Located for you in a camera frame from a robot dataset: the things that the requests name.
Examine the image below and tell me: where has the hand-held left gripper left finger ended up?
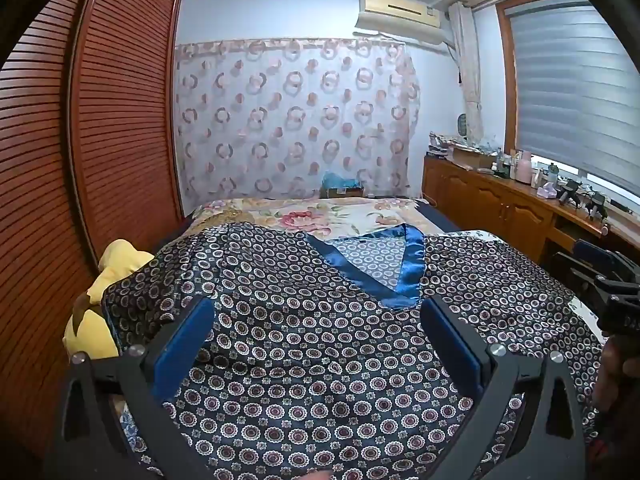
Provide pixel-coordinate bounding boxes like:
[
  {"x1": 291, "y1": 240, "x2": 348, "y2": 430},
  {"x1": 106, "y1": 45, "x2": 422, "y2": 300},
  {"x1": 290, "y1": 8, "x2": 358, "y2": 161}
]
[{"x1": 47, "y1": 297, "x2": 216, "y2": 480}]

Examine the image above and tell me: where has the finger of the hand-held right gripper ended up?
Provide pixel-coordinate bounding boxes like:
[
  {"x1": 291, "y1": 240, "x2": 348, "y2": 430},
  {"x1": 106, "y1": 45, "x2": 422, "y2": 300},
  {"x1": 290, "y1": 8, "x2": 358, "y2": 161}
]
[
  {"x1": 550, "y1": 251, "x2": 608, "y2": 306},
  {"x1": 572, "y1": 239, "x2": 640, "y2": 286}
]

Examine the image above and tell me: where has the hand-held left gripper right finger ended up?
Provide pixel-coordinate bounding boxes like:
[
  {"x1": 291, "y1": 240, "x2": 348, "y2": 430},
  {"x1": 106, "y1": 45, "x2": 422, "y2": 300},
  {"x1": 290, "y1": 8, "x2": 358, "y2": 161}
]
[{"x1": 420, "y1": 294, "x2": 593, "y2": 480}]

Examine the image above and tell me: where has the navy patterned satin garment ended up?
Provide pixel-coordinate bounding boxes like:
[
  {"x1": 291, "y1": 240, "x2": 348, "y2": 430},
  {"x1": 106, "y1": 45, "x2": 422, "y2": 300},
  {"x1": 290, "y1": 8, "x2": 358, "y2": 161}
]
[{"x1": 100, "y1": 220, "x2": 606, "y2": 480}]

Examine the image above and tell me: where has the person's right hand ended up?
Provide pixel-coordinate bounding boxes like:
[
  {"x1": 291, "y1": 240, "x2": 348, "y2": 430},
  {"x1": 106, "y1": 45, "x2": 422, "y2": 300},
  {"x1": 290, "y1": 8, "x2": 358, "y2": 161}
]
[{"x1": 592, "y1": 334, "x2": 624, "y2": 407}]

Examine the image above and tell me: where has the blue floral white blanket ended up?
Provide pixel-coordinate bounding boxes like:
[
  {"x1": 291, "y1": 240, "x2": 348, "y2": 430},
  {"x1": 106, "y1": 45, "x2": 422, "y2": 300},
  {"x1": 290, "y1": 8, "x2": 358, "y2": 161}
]
[{"x1": 114, "y1": 229, "x2": 608, "y2": 466}]

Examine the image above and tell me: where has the yellow plush toy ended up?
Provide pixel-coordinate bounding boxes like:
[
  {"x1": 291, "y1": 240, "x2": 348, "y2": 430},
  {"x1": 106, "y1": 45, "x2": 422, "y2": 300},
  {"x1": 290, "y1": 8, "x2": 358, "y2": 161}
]
[{"x1": 62, "y1": 239, "x2": 156, "y2": 361}]

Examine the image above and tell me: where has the wooden sideboard cabinet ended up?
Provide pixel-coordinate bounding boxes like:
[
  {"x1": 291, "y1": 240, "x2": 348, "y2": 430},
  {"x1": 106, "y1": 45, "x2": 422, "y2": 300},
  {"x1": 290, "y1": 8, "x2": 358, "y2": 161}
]
[{"x1": 421, "y1": 152, "x2": 640, "y2": 271}]

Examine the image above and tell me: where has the navy bed sheet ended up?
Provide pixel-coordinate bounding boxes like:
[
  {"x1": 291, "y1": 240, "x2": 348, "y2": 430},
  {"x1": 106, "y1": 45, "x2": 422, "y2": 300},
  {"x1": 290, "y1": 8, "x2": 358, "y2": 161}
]
[{"x1": 419, "y1": 199, "x2": 463, "y2": 235}]

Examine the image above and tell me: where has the open cardboard box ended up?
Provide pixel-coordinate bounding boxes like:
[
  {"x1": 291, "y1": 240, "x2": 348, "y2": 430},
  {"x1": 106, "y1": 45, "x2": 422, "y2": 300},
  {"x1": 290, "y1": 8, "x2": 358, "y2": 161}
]
[{"x1": 452, "y1": 145, "x2": 496, "y2": 170}]

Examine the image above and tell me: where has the grey window blind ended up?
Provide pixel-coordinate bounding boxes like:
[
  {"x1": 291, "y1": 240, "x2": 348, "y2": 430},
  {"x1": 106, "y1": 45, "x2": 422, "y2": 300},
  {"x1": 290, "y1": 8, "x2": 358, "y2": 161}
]
[{"x1": 507, "y1": 0, "x2": 640, "y2": 188}]

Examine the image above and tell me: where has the pink floral bedspread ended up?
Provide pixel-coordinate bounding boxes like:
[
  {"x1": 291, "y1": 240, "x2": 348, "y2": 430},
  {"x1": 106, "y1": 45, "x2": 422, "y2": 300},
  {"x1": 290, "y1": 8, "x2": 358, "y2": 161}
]
[{"x1": 185, "y1": 197, "x2": 451, "y2": 256}]

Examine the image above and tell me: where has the pile of books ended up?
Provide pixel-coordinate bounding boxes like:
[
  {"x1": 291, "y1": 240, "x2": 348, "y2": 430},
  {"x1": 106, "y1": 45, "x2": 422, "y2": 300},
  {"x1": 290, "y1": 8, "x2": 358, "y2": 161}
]
[{"x1": 427, "y1": 132, "x2": 453, "y2": 158}]

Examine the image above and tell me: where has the blue plastic bag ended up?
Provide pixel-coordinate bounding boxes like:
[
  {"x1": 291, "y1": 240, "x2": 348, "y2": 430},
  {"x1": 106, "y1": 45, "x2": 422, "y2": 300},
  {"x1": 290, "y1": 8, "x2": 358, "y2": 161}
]
[{"x1": 322, "y1": 170, "x2": 363, "y2": 191}]

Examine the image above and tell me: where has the beige tied window curtain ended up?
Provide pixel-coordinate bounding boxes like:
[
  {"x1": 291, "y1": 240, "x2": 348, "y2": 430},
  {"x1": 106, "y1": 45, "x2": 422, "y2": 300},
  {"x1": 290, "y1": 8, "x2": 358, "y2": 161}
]
[{"x1": 447, "y1": 0, "x2": 486, "y2": 143}]

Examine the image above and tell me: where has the wooden louvred wardrobe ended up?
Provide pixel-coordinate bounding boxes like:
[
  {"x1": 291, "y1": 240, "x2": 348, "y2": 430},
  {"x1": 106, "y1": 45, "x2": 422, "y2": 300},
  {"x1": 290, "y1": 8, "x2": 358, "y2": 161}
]
[{"x1": 0, "y1": 0, "x2": 183, "y2": 480}]

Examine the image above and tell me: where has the sheer circle-patterned curtain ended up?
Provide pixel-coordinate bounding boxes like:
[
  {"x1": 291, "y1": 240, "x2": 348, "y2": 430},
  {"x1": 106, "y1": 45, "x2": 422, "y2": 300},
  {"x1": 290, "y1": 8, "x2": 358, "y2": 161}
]
[{"x1": 174, "y1": 37, "x2": 421, "y2": 201}]

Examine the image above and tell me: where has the wall air conditioner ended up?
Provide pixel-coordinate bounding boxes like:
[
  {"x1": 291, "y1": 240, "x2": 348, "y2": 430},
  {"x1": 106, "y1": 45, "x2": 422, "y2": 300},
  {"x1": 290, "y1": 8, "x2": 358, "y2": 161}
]
[{"x1": 354, "y1": 0, "x2": 451, "y2": 51}]

